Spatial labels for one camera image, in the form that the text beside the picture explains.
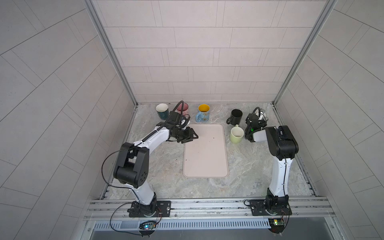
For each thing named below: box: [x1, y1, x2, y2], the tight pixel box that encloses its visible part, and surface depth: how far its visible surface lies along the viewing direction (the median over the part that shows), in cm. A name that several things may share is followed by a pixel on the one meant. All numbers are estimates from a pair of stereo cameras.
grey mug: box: [258, 109, 269, 121], surface depth 88 cm
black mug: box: [226, 109, 243, 126], surface depth 103 cm
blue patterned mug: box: [195, 103, 211, 123], surface depth 102 cm
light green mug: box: [230, 124, 245, 144], surface depth 93 cm
